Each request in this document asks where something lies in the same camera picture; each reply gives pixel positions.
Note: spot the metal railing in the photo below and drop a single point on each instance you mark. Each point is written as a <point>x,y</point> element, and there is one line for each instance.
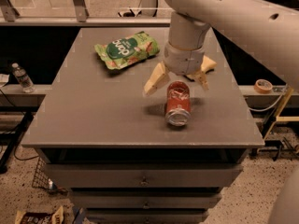
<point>81,12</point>

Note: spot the brown snack bag on floor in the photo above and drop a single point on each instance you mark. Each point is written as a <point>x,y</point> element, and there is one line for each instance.
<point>57,217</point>

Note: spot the clear plastic water bottle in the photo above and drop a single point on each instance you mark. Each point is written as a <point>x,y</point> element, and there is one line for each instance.
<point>23,78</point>

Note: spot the wire basket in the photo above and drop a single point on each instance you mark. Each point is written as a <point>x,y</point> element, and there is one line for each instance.
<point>41,180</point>

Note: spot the red coke can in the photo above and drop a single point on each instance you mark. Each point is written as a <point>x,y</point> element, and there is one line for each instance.
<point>178,106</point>

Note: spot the roll of tape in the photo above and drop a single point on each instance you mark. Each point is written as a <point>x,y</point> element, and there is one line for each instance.
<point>263,86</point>

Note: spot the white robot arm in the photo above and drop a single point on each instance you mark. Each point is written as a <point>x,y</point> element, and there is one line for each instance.
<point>266,31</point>

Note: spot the yellow sponge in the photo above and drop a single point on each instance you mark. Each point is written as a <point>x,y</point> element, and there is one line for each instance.
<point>207,65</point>

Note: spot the green chip bag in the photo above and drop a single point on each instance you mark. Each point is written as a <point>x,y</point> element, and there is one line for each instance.
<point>124,52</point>

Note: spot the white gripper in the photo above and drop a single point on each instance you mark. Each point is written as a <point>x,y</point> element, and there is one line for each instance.
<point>183,62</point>

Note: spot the grey drawer cabinet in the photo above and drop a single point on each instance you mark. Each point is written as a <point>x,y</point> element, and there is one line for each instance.
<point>109,145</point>

